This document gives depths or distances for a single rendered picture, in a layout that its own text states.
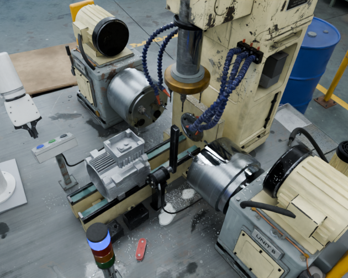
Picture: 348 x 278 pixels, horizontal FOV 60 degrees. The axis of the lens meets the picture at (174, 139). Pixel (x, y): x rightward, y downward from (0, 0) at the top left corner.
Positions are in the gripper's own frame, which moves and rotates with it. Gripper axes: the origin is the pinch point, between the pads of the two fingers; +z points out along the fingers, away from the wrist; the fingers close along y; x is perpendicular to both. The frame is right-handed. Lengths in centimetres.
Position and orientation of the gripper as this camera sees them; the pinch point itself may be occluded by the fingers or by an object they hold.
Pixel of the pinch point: (33, 133)
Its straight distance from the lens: 133.5
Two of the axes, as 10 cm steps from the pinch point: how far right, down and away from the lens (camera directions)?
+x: -5.8, -2.1, 7.8
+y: 7.7, -4.4, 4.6
